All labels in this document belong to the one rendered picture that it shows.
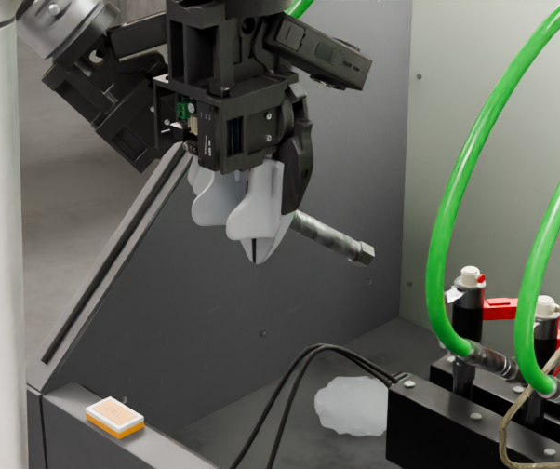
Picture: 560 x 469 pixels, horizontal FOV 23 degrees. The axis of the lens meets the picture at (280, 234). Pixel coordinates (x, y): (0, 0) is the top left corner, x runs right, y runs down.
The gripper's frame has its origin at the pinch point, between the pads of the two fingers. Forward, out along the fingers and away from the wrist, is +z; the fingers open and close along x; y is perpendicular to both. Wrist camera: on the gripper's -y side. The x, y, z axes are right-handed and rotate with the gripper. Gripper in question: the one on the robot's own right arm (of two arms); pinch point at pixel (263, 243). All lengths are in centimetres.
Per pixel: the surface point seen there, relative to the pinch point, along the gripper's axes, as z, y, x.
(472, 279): 11.5, -24.7, 1.2
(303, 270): 26, -36, -30
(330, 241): 9.1, -17.9, -9.7
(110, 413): 25.0, -0.7, -21.5
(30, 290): 121, -114, -205
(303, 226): 7.2, -15.4, -10.7
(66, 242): 121, -138, -223
